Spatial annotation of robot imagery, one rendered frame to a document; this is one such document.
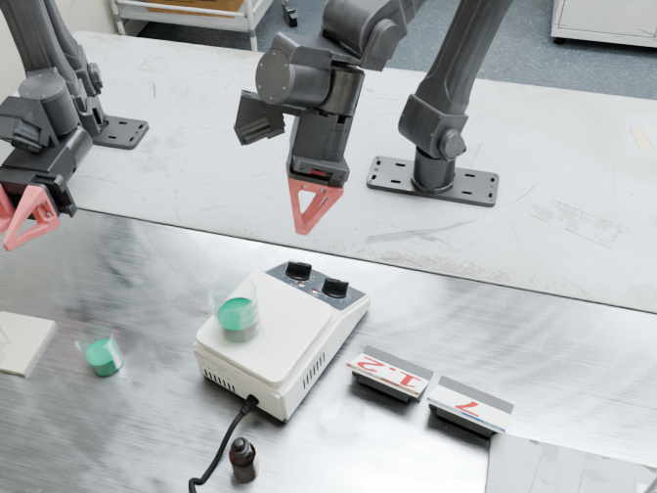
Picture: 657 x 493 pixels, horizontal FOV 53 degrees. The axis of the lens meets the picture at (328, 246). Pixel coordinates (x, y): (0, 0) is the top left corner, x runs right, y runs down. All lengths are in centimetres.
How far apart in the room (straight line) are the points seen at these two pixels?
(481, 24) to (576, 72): 217
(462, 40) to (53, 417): 69
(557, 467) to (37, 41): 81
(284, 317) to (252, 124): 22
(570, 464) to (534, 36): 264
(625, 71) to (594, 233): 214
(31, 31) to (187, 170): 31
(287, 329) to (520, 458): 29
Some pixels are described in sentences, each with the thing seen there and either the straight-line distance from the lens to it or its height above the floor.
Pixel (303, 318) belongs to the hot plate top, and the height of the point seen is 99.
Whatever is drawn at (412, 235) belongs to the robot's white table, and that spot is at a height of 90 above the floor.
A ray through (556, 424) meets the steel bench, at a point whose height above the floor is 90.
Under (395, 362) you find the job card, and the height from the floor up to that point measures 90.
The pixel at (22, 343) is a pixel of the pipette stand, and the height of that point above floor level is 91.
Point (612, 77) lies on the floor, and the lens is 307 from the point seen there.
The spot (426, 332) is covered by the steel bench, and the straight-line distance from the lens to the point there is 85.
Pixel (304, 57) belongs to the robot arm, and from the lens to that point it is 70.
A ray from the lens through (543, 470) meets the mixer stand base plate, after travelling 78.
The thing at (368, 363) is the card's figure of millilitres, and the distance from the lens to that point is 80.
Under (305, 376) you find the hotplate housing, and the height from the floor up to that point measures 95.
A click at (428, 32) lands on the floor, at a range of 321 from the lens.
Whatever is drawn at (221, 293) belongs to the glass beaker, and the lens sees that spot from 74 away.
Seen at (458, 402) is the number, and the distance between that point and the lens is 78.
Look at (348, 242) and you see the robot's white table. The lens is 95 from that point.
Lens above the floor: 160
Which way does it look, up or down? 48 degrees down
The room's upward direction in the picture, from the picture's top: 3 degrees counter-clockwise
